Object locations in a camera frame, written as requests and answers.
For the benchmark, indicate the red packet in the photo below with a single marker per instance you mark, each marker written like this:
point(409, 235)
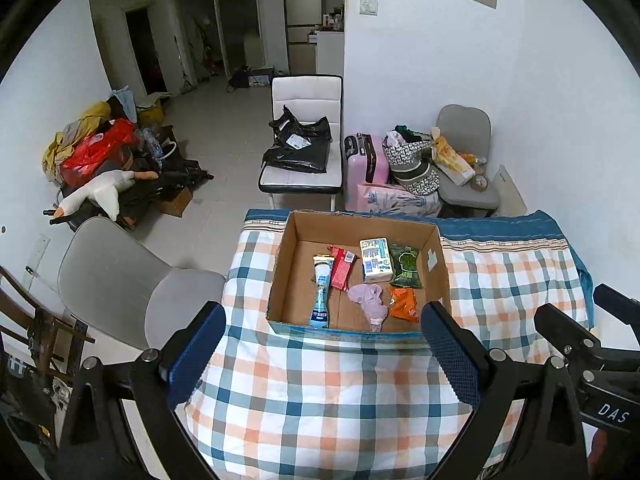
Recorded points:
point(342, 267)

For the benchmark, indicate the white light switch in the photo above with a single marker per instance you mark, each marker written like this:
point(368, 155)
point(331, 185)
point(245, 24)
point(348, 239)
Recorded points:
point(369, 7)

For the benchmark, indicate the long blue packet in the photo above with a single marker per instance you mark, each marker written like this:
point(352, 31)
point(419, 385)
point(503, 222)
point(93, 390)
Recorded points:
point(321, 290)

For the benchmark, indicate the patterned tote bag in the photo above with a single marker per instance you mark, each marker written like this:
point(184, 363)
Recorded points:
point(412, 167)

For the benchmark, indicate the black equipment pile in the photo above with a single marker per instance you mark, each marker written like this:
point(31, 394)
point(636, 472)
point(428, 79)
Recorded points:
point(165, 182)

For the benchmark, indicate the orange packet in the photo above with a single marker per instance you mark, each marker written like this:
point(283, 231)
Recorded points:
point(404, 305)

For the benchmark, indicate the white flat board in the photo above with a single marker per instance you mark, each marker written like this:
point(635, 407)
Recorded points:
point(510, 192)

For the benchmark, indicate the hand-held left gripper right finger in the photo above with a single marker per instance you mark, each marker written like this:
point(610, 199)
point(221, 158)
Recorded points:
point(450, 355)

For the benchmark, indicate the floral pink bag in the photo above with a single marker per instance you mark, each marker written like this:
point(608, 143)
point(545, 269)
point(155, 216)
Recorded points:
point(395, 200)

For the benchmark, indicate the black plastic bag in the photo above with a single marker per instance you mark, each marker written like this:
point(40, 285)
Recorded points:
point(297, 152)

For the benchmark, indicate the light grey chair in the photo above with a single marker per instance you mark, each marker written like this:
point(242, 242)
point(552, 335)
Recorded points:
point(115, 270)

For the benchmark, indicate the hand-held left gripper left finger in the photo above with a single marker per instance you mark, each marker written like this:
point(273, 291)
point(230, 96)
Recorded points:
point(196, 355)

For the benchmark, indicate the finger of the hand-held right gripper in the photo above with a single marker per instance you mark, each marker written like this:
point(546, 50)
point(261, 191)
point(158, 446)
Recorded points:
point(567, 332)
point(620, 307)

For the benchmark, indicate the pink suitcase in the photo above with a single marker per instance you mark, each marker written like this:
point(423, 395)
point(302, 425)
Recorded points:
point(370, 165)

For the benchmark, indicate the red plastic bag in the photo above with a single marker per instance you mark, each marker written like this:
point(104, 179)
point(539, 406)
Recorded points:
point(97, 152)

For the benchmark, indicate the light blue cloth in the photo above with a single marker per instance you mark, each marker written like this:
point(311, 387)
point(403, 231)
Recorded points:
point(125, 102)

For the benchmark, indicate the yellow white paper pack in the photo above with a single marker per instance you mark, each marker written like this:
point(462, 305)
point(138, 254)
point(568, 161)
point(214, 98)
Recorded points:
point(452, 162)

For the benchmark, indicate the black floor bag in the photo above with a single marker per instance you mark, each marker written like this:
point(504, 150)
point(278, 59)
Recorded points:
point(247, 77)

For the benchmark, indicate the white blue carton box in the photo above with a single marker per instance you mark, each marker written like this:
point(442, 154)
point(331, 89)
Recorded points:
point(376, 260)

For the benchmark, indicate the grey cushioned chair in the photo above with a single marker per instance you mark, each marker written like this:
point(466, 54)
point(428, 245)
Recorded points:
point(465, 120)

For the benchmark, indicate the dark green cloth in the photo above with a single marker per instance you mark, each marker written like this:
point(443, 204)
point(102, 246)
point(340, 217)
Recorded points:
point(412, 134)

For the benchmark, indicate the brown tape roll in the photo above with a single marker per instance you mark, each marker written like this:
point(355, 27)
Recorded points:
point(479, 183)

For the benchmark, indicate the white padded chair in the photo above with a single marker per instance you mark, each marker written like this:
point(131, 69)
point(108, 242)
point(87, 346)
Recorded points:
point(305, 92)

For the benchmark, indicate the white goose plush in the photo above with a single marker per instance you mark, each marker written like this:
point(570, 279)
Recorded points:
point(107, 187)

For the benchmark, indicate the checked blanket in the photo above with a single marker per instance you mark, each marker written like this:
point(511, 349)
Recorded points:
point(310, 400)

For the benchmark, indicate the grey refrigerator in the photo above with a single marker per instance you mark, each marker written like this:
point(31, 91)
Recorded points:
point(302, 20)

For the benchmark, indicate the dark wooden chair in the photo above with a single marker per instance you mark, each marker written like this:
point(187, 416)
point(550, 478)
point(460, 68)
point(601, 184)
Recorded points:
point(30, 320)

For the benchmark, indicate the purple cloth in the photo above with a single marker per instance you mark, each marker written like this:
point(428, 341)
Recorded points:
point(369, 302)

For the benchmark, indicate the green packet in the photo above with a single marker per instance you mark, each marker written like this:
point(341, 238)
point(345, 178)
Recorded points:
point(406, 266)

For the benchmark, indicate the yellow cloth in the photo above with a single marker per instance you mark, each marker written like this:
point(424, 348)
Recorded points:
point(67, 140)

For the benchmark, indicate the small brown cardboard box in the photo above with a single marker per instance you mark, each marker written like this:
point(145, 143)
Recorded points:
point(176, 202)

